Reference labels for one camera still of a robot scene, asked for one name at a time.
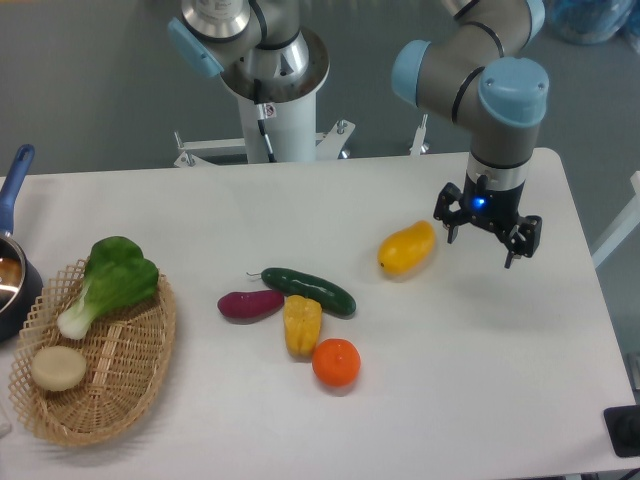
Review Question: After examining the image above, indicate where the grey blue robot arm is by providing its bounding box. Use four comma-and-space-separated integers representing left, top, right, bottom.
167, 1, 549, 259

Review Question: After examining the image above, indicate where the black device at edge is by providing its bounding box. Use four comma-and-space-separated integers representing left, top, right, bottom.
603, 405, 640, 458

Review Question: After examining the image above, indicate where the yellow bell pepper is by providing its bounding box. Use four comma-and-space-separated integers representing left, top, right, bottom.
283, 295, 323, 358

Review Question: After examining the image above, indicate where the blue plastic bag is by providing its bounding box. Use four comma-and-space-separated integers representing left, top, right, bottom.
545, 0, 638, 46

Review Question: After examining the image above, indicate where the dark green cucumber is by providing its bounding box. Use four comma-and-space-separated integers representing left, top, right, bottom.
247, 267, 357, 318

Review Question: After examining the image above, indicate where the white frame at right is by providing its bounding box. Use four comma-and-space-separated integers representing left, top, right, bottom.
591, 171, 639, 268

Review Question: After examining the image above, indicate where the purple sweet potato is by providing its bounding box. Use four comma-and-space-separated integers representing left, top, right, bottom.
217, 290, 284, 322

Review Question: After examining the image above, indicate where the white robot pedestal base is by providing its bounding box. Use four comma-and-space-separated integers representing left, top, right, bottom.
172, 29, 431, 169

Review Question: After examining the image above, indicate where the blue handled saucepan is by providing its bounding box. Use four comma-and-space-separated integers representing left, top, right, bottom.
1, 144, 43, 342

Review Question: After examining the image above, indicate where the yellow mango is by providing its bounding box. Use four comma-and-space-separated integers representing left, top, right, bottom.
377, 220, 436, 275

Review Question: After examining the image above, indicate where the green bok choy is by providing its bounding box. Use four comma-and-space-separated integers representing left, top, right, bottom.
57, 236, 159, 340

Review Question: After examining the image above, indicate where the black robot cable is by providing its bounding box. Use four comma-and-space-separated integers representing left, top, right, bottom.
252, 78, 278, 164

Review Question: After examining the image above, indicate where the orange tangerine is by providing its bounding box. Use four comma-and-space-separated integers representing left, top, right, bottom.
312, 338, 361, 388

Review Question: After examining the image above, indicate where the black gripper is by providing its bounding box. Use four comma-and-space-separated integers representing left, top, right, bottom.
433, 162, 542, 269

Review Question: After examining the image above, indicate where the woven wicker basket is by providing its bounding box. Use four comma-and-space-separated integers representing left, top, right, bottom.
8, 259, 176, 447

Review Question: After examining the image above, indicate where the beige round potato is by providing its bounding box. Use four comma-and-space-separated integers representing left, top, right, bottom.
31, 346, 87, 392

